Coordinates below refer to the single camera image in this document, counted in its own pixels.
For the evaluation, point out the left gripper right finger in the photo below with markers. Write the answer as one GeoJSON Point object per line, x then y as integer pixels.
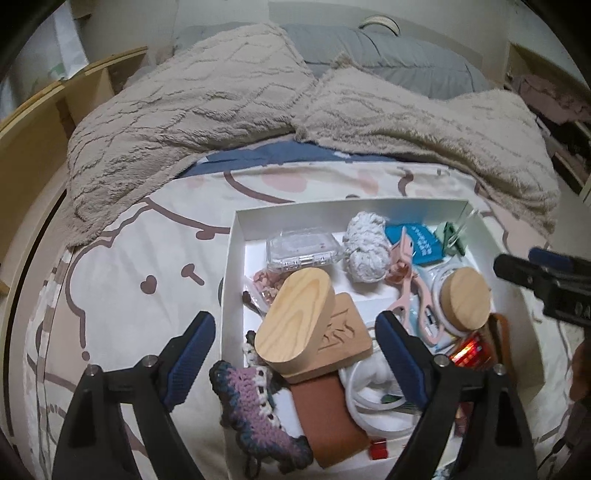
{"type": "Point", "coordinates": [497, 443]}

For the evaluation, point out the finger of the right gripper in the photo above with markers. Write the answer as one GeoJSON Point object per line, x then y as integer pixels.
{"type": "Point", "coordinates": [561, 282]}

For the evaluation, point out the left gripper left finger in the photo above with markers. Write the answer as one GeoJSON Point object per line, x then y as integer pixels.
{"type": "Point", "coordinates": [93, 443]}

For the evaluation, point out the oval light wooden box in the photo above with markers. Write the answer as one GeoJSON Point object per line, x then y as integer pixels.
{"type": "Point", "coordinates": [291, 333]}

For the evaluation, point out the person's right hand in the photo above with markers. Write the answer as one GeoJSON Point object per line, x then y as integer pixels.
{"type": "Point", "coordinates": [581, 372]}

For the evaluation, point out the round wooden lid jar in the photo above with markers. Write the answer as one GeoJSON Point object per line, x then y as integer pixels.
{"type": "Point", "coordinates": [465, 299]}

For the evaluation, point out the red cigarette box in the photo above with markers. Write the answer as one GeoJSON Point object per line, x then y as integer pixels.
{"type": "Point", "coordinates": [474, 353]}

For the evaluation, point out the green binder clip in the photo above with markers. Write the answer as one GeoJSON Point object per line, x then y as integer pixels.
{"type": "Point", "coordinates": [451, 235]}

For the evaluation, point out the blue sachet packet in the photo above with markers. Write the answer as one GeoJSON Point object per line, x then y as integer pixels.
{"type": "Point", "coordinates": [427, 248]}

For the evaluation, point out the cartoon print bed sheet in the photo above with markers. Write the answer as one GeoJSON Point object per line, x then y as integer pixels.
{"type": "Point", "coordinates": [145, 277]}

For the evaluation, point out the purple crocheted butterfly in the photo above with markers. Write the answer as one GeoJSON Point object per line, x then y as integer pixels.
{"type": "Point", "coordinates": [248, 410]}

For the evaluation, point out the pink eyelash curler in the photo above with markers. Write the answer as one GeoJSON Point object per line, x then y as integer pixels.
{"type": "Point", "coordinates": [414, 306]}

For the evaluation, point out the brown leather sleeve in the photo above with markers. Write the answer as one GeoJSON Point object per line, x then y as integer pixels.
{"type": "Point", "coordinates": [324, 417]}

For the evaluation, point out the open wardrobe with clothes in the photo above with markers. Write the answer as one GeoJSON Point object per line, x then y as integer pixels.
{"type": "Point", "coordinates": [561, 104]}

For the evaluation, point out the carved wooden soap block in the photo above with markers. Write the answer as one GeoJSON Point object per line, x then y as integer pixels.
{"type": "Point", "coordinates": [345, 342]}

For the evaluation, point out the white grey yarn ball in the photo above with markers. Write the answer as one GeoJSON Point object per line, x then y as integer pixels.
{"type": "Point", "coordinates": [367, 248]}

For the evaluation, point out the white shallow tray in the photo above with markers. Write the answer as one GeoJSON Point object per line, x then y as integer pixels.
{"type": "Point", "coordinates": [247, 254]}

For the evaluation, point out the clear plastic case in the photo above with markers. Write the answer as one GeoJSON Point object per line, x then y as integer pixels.
{"type": "Point", "coordinates": [292, 250]}

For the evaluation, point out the grey pillow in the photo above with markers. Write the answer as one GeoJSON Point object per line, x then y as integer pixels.
{"type": "Point", "coordinates": [416, 65]}

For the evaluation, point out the wooden side shelf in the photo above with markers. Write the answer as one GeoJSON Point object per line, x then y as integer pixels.
{"type": "Point", "coordinates": [34, 138]}

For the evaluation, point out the beige textured blanket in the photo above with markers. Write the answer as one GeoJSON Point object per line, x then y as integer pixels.
{"type": "Point", "coordinates": [250, 84]}

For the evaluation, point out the white paper bag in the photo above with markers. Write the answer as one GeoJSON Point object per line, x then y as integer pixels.
{"type": "Point", "coordinates": [71, 56]}

